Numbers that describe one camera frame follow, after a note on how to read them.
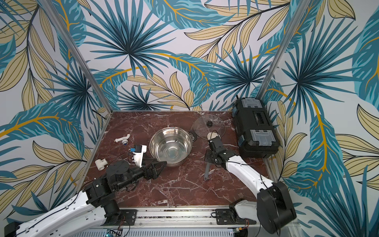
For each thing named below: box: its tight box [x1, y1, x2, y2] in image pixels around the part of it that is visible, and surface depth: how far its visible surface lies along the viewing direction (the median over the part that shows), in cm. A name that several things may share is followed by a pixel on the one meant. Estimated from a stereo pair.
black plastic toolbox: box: [231, 97, 281, 159], surface depth 92 cm
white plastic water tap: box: [113, 133, 131, 146], surface depth 102 cm
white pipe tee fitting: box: [94, 158, 109, 171], surface depth 90 cm
